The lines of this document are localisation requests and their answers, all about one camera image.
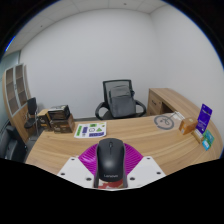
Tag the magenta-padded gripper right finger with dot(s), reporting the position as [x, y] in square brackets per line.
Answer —
[141, 168]

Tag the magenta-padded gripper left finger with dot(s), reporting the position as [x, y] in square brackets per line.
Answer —
[80, 168]

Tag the black computer mouse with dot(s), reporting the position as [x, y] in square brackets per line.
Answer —
[110, 160]

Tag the white leaflet with coloured prints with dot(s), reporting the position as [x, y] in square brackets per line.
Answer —
[90, 130]

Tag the dark brown cardboard box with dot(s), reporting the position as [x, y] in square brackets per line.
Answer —
[63, 126]

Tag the round grey disc pad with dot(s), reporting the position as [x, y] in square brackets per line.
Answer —
[164, 122]

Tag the black cardboard box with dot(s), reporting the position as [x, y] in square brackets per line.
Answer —
[59, 112]

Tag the black mesh office chair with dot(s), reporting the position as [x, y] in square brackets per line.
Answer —
[101, 110]

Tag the orange-brown small box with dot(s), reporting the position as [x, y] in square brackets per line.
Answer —
[187, 126]

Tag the small tan flat box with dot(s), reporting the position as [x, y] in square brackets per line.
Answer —
[198, 136]

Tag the blue flat box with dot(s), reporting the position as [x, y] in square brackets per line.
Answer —
[206, 145]

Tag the grey backpack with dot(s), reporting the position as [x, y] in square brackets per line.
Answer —
[122, 101]

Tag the large black office chair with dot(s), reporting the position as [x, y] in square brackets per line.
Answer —
[11, 145]

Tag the wooden side cabinet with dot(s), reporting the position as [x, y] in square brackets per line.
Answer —
[166, 98]

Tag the small black chair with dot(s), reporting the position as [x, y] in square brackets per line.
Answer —
[31, 111]

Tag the green flat box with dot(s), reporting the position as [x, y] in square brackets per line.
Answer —
[210, 136]

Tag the purple standing card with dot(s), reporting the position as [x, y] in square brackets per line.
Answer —
[204, 118]

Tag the wooden shelf unit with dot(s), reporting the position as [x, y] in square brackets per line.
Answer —
[15, 96]

